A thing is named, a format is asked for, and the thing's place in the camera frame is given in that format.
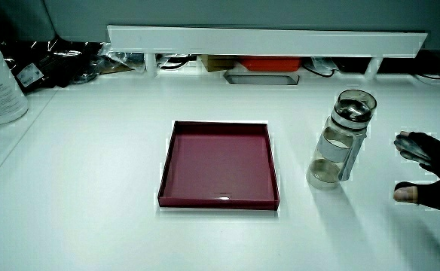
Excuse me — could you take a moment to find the clear plastic bag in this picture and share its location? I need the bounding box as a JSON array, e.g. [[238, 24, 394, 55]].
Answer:
[[99, 42, 146, 73]]

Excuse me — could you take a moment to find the brown cardboard box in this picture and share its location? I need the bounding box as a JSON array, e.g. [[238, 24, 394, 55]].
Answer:
[[200, 55, 240, 73]]

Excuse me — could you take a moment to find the black cable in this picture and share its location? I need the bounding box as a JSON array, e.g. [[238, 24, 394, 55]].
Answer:
[[302, 57, 338, 78], [156, 54, 194, 72]]

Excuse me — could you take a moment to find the dark red square tray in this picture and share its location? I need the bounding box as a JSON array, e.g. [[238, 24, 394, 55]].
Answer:
[[157, 120, 281, 211]]

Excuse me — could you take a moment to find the black plastic bag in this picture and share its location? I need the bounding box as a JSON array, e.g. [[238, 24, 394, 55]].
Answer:
[[0, 37, 104, 94]]

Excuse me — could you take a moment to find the white desk shelf riser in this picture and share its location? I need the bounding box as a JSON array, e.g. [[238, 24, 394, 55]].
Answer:
[[106, 25, 429, 80]]

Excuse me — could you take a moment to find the orange box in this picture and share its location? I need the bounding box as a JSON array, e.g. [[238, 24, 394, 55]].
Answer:
[[238, 56, 303, 72]]

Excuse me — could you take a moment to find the clear plastic bottle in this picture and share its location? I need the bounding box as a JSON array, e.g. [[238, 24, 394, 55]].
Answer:
[[305, 89, 378, 190]]

